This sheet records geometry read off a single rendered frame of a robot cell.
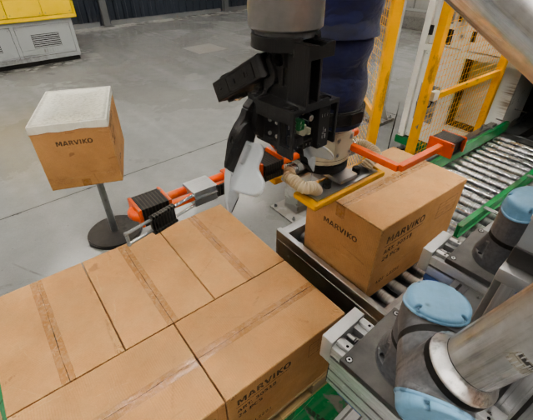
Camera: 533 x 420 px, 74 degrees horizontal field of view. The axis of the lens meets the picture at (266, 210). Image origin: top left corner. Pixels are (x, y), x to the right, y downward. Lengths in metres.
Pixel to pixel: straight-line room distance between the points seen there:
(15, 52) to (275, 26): 7.84
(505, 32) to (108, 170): 2.13
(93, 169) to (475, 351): 2.13
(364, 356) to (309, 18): 0.73
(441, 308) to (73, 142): 2.01
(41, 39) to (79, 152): 5.98
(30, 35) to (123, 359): 7.15
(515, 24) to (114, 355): 1.48
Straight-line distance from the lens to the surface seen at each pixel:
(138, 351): 1.54
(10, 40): 8.11
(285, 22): 0.36
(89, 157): 2.31
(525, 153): 3.34
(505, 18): 0.48
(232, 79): 0.44
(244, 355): 1.45
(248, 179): 0.41
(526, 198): 1.14
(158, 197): 0.91
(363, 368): 0.89
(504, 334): 0.57
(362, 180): 1.23
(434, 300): 0.74
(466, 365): 0.61
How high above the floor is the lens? 1.79
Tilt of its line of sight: 37 degrees down
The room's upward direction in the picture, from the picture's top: straight up
